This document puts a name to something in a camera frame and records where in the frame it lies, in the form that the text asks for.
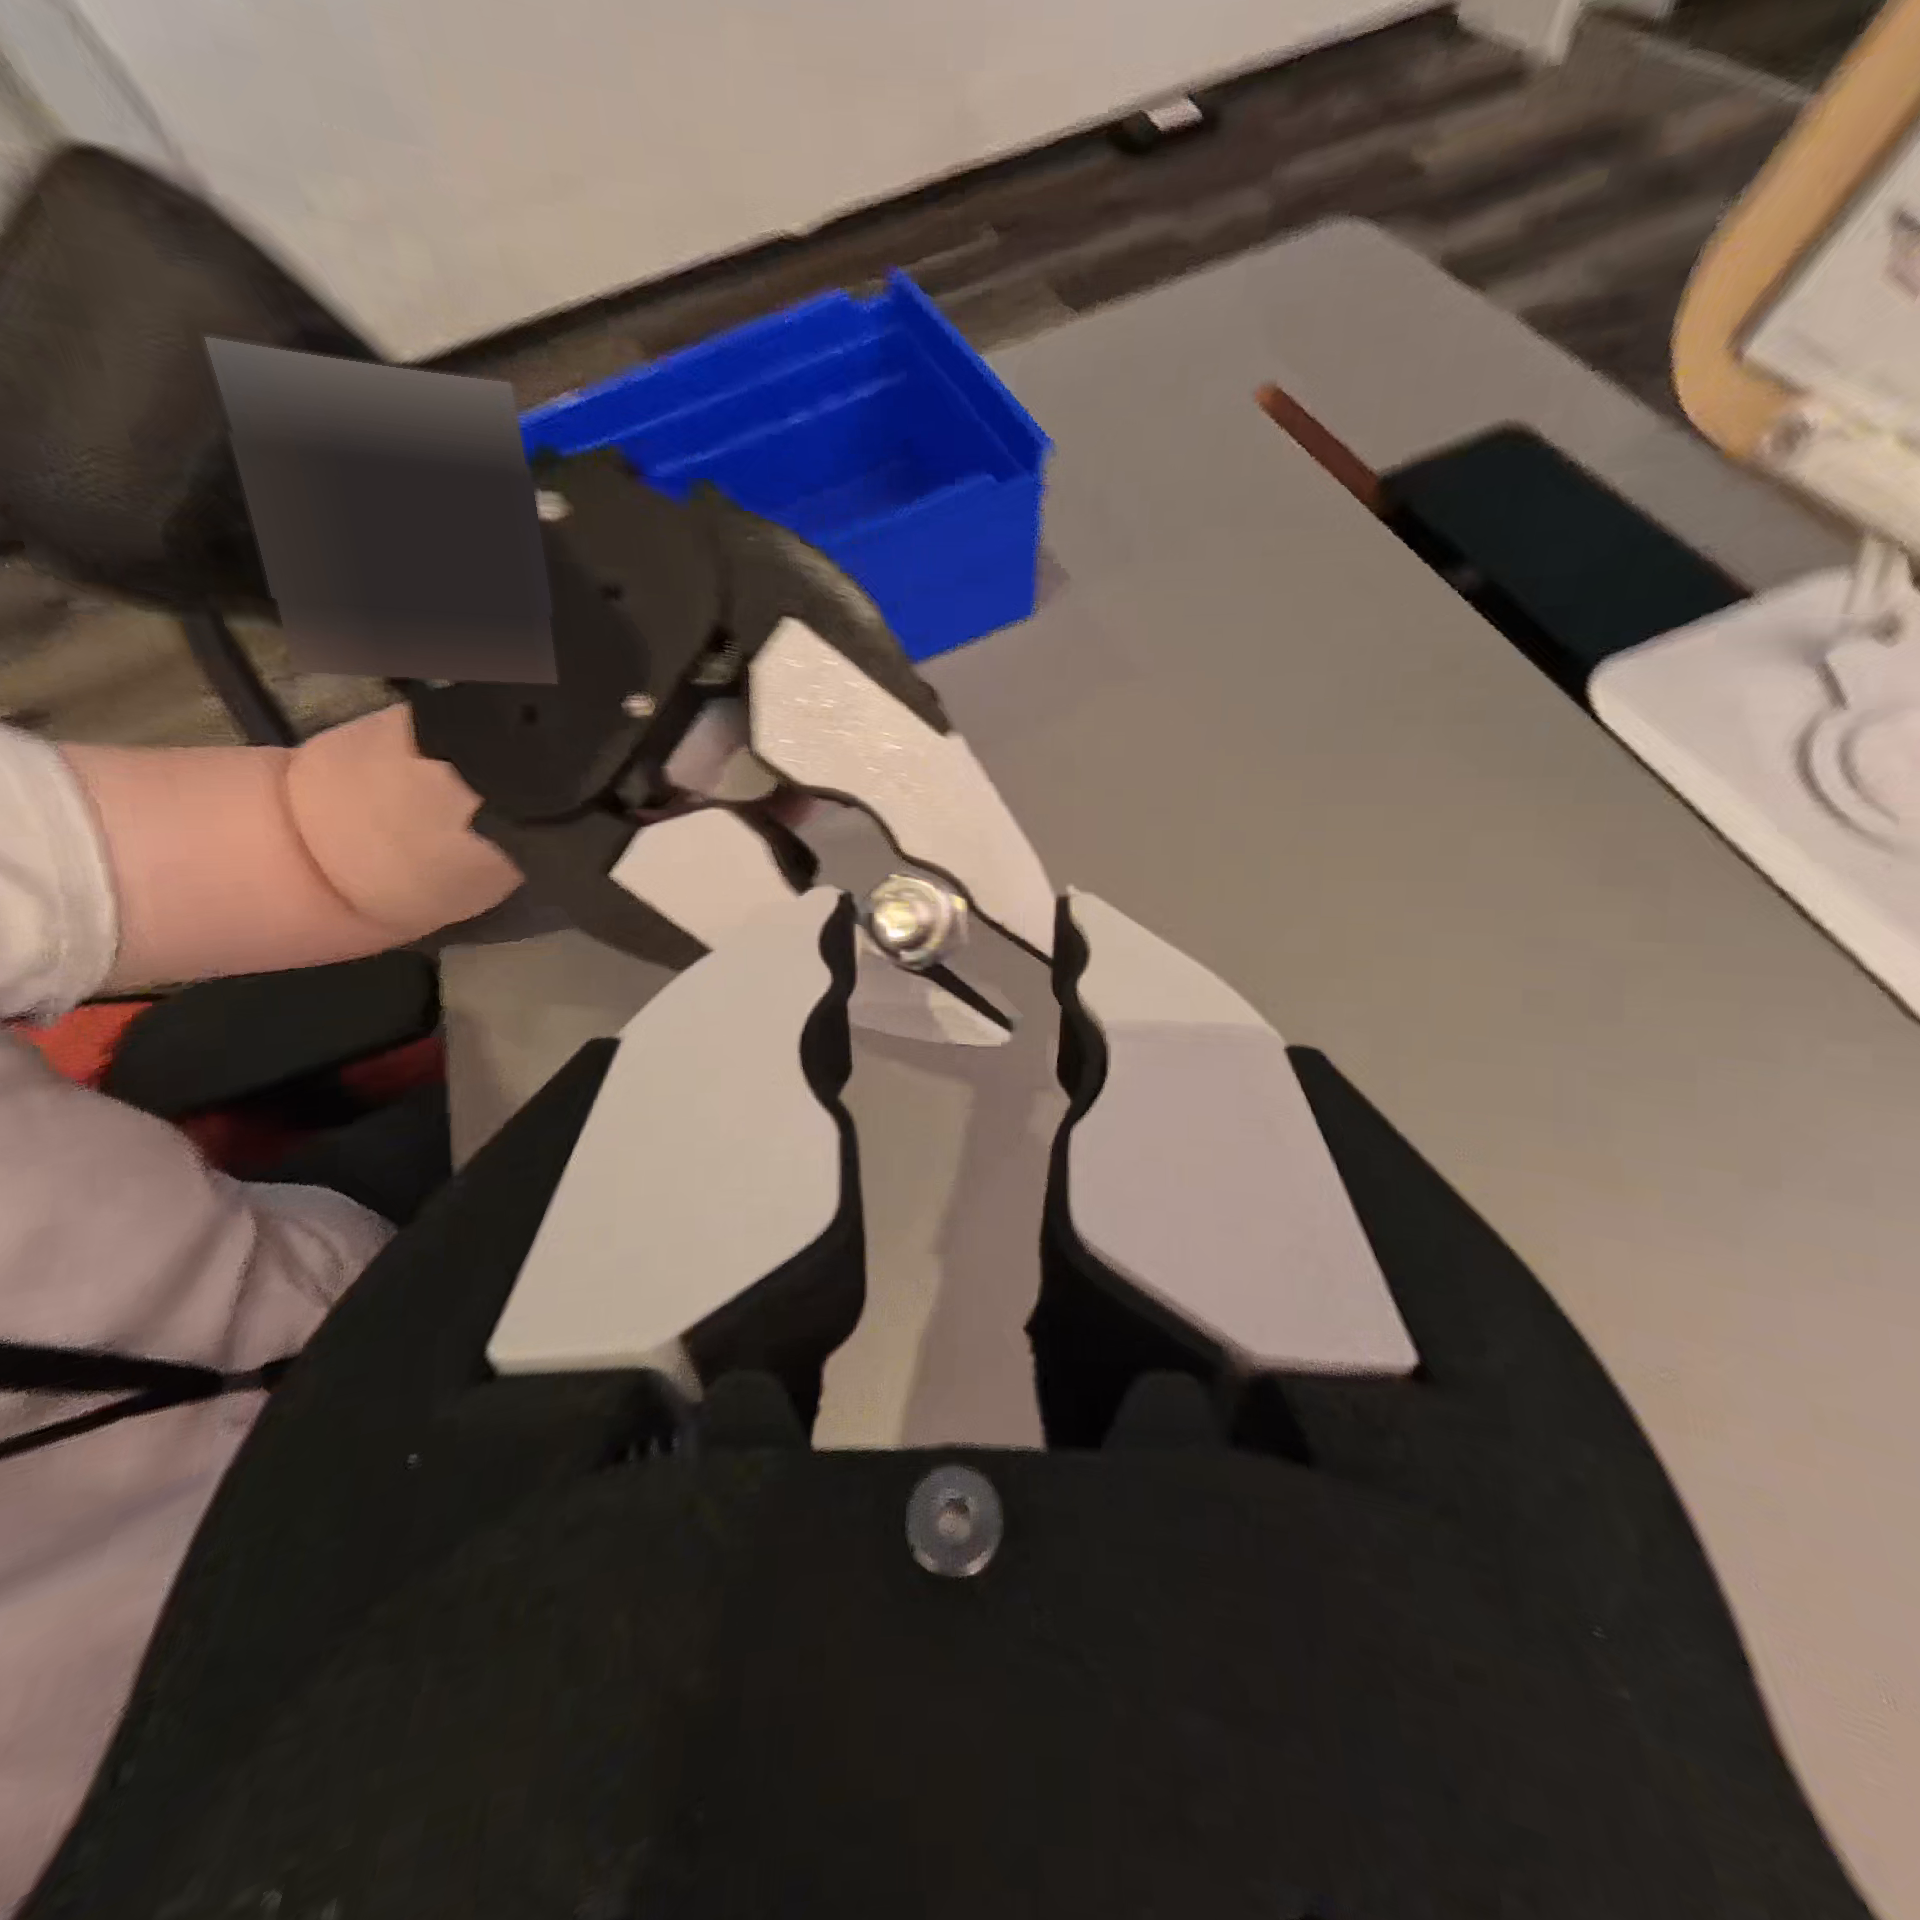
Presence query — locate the black shoulder strap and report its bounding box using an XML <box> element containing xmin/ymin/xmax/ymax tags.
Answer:
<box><xmin>0</xmin><ymin>1344</ymin><xmax>301</xmax><ymax>1471</ymax></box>

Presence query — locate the person's left hand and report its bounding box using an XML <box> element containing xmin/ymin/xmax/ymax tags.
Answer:
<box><xmin>286</xmin><ymin>707</ymin><xmax>532</xmax><ymax>942</ymax></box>

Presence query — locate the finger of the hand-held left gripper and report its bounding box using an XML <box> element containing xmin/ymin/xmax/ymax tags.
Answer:
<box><xmin>611</xmin><ymin>804</ymin><xmax>1022</xmax><ymax>1046</ymax></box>
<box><xmin>729</xmin><ymin>619</ymin><xmax>1066</xmax><ymax>969</ymax></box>

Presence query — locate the white board stand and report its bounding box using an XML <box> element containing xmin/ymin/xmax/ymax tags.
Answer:
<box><xmin>1583</xmin><ymin>541</ymin><xmax>1920</xmax><ymax>1022</ymax></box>

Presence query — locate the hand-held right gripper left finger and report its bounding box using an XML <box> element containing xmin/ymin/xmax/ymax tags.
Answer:
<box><xmin>485</xmin><ymin>888</ymin><xmax>873</xmax><ymax>1449</ymax></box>

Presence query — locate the person's left forearm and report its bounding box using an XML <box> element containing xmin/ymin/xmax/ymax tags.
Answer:
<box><xmin>61</xmin><ymin>735</ymin><xmax>318</xmax><ymax>992</ymax></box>

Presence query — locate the black phone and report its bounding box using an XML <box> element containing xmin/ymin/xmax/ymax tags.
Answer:
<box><xmin>1380</xmin><ymin>420</ymin><xmax>1757</xmax><ymax>707</ymax></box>

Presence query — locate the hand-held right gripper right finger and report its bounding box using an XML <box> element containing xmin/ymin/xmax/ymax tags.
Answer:
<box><xmin>1034</xmin><ymin>887</ymin><xmax>1425</xmax><ymax>1449</ymax></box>

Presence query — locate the orange cloth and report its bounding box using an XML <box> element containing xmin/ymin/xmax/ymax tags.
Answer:
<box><xmin>0</xmin><ymin>1005</ymin><xmax>332</xmax><ymax>1157</ymax></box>

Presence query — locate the silver hex nut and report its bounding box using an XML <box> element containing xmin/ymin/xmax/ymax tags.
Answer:
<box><xmin>865</xmin><ymin>871</ymin><xmax>962</xmax><ymax>969</ymax></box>

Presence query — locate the instruction poster board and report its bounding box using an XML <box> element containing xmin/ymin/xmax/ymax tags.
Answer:
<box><xmin>1668</xmin><ymin>0</ymin><xmax>1920</xmax><ymax>558</ymax></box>

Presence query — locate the blue plastic bin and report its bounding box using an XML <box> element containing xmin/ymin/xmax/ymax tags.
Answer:
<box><xmin>517</xmin><ymin>272</ymin><xmax>1059</xmax><ymax>668</ymax></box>

